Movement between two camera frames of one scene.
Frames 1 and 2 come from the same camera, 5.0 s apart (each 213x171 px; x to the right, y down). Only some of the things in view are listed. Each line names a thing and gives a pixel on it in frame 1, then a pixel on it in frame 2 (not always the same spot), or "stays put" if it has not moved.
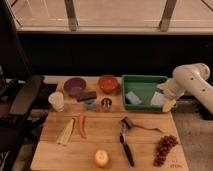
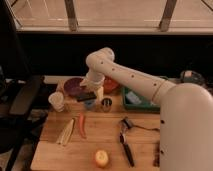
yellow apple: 101,158 stays put
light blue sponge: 132,97 stays put
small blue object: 89,103 stays put
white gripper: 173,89 → 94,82
